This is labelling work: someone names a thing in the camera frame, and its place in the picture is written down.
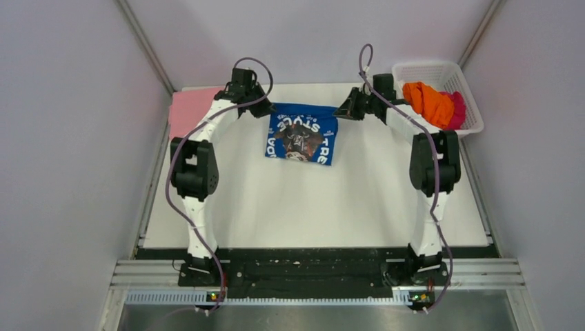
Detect magenta t shirt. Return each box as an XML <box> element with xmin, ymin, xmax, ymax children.
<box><xmin>440</xmin><ymin>91</ymin><xmax>466</xmax><ymax>130</ymax></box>

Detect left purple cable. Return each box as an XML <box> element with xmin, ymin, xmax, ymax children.
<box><xmin>164</xmin><ymin>57</ymin><xmax>274</xmax><ymax>316</ymax></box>

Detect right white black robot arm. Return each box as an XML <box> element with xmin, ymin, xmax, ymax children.
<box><xmin>333</xmin><ymin>74</ymin><xmax>462</xmax><ymax>284</ymax></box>

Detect orange t shirt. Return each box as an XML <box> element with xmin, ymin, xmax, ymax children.
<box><xmin>402</xmin><ymin>81</ymin><xmax>455</xmax><ymax>129</ymax></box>

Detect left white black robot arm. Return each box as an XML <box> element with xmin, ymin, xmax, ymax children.
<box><xmin>167</xmin><ymin>68</ymin><xmax>276</xmax><ymax>285</ymax></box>

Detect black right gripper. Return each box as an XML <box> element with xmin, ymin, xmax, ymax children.
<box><xmin>333</xmin><ymin>87</ymin><xmax>379</xmax><ymax>121</ymax></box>

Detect folded pink t shirt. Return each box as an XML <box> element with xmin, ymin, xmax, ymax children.
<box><xmin>168</xmin><ymin>87</ymin><xmax>221</xmax><ymax>140</ymax></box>

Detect purple cable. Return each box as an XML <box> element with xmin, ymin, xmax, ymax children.
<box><xmin>357</xmin><ymin>43</ymin><xmax>454</xmax><ymax>314</ymax></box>
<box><xmin>164</xmin><ymin>57</ymin><xmax>274</xmax><ymax>316</ymax></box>

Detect white plastic laundry basket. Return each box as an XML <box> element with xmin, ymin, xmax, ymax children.
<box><xmin>391</xmin><ymin>60</ymin><xmax>484</xmax><ymax>139</ymax></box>

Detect blue printed t shirt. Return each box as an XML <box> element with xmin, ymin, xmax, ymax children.
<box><xmin>265</xmin><ymin>103</ymin><xmax>339</xmax><ymax>166</ymax></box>

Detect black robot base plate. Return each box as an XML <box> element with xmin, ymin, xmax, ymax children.
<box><xmin>178</xmin><ymin>248</ymin><xmax>449</xmax><ymax>299</ymax></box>

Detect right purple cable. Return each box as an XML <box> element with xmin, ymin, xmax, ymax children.
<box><xmin>357</xmin><ymin>43</ymin><xmax>454</xmax><ymax>314</ymax></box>

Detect white slotted cable duct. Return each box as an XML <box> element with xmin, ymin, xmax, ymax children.
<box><xmin>126</xmin><ymin>290</ymin><xmax>413</xmax><ymax>306</ymax></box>

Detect aluminium rail frame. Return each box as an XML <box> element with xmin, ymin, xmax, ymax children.
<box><xmin>98</xmin><ymin>259</ymin><xmax>544</xmax><ymax>330</ymax></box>

